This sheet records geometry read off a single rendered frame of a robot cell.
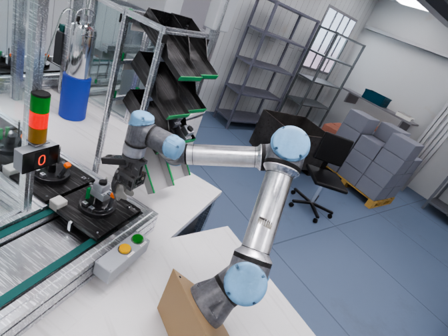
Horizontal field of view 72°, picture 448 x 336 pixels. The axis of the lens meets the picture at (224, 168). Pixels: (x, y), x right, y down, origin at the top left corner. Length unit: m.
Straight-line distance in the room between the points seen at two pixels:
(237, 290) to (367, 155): 4.31
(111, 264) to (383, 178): 4.28
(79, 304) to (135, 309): 0.17
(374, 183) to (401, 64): 3.14
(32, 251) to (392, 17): 7.40
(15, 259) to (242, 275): 0.72
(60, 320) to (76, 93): 1.32
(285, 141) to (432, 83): 6.30
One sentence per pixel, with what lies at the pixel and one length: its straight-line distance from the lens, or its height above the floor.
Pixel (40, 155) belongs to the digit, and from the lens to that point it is 1.10.
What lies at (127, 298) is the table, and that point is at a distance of 1.19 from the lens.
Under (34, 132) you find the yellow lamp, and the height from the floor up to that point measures 1.30.
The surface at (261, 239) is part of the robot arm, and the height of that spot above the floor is 1.30.
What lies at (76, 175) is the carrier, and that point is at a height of 0.97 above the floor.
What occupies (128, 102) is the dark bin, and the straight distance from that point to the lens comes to 1.38.
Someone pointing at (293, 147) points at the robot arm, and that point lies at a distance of 0.92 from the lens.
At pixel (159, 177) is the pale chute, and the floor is 1.03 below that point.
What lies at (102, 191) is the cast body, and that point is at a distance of 1.23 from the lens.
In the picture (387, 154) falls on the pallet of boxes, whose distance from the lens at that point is 4.91.
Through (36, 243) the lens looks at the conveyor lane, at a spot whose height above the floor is 0.92.
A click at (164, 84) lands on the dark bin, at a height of 1.42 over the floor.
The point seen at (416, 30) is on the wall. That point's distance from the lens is 7.48.
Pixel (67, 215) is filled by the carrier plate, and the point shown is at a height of 0.97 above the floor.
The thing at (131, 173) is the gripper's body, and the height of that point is 1.21.
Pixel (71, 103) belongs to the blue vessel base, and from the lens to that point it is 2.09.
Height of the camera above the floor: 1.82
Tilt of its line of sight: 27 degrees down
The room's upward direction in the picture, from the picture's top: 23 degrees clockwise
